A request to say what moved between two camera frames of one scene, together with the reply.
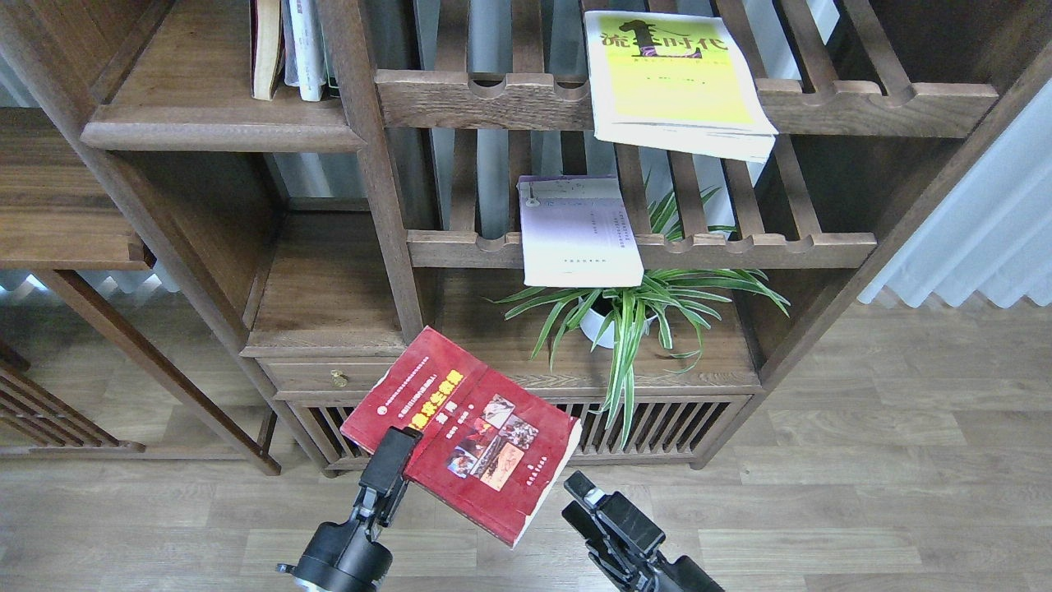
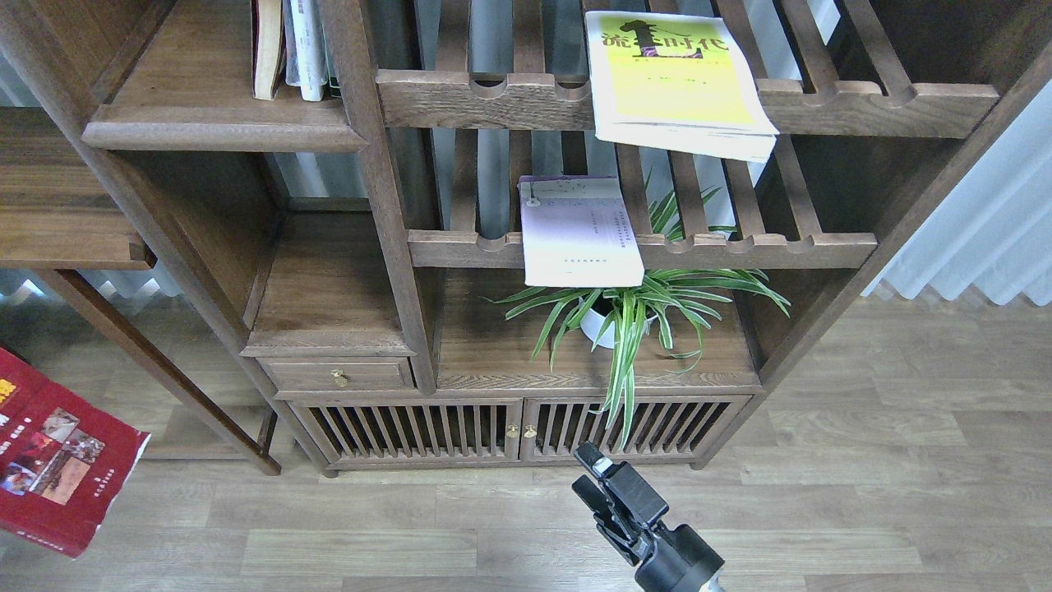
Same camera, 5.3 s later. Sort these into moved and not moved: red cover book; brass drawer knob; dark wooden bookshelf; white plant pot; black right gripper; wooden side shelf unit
Moved: red cover book; black right gripper
Not moved: wooden side shelf unit; dark wooden bookshelf; white plant pot; brass drawer knob
